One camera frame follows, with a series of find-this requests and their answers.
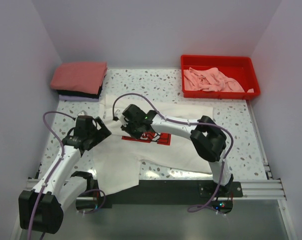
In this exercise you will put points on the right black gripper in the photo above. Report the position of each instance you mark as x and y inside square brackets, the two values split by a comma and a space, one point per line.
[136, 136]

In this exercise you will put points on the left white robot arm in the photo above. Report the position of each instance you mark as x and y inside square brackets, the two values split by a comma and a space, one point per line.
[42, 208]

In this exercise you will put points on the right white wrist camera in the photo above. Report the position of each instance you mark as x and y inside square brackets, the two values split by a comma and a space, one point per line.
[118, 116]

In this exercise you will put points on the folded black t shirt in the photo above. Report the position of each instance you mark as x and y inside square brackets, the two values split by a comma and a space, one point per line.
[80, 94]

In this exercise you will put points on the folded lavender t shirt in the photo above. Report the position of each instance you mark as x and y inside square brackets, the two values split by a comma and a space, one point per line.
[77, 98]

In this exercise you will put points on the red plastic bin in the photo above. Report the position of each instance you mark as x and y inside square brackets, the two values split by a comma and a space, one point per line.
[239, 68]

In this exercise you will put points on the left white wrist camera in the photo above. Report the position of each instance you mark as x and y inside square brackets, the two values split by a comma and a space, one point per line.
[82, 113]

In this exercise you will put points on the folded salmon pink t shirt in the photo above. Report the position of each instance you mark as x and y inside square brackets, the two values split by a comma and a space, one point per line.
[85, 76]

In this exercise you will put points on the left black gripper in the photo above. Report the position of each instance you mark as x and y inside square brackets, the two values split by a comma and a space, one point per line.
[102, 133]

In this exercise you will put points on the white printed t shirt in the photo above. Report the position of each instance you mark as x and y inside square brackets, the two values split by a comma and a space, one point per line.
[118, 158]

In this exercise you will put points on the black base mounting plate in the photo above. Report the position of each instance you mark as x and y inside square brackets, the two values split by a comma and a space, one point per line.
[152, 192]

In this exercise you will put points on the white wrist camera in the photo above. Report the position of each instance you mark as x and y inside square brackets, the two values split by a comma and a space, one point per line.
[118, 116]
[82, 113]

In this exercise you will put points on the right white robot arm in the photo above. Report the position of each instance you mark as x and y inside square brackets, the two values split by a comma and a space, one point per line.
[208, 139]

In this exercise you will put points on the pink t shirt in bin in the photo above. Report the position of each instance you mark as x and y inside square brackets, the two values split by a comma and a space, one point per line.
[211, 80]

